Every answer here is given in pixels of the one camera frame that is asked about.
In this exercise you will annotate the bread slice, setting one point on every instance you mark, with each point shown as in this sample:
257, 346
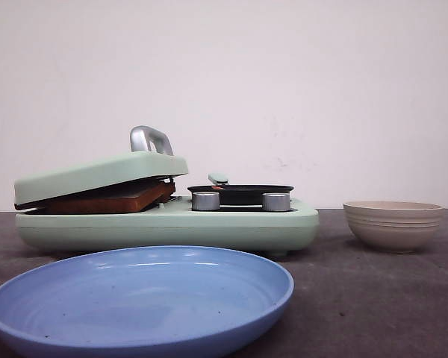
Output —
120, 198

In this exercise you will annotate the beige ribbed bowl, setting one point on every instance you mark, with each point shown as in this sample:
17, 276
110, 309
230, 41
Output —
394, 226

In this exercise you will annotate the breakfast maker hinged lid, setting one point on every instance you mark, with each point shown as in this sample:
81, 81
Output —
151, 156

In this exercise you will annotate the mint green breakfast maker base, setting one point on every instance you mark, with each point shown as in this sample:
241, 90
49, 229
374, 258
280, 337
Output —
174, 223

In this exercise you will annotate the black frying pan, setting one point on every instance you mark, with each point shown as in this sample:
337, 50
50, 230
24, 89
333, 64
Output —
238, 194

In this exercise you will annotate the left silver control knob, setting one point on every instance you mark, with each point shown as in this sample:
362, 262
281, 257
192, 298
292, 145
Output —
205, 201

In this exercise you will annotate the silver control knob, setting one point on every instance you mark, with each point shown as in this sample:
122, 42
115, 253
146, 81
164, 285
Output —
276, 202
205, 201

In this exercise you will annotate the right silver control knob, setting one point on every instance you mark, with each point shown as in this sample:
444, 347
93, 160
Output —
276, 202

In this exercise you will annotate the blue plate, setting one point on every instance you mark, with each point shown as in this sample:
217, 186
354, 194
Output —
162, 301

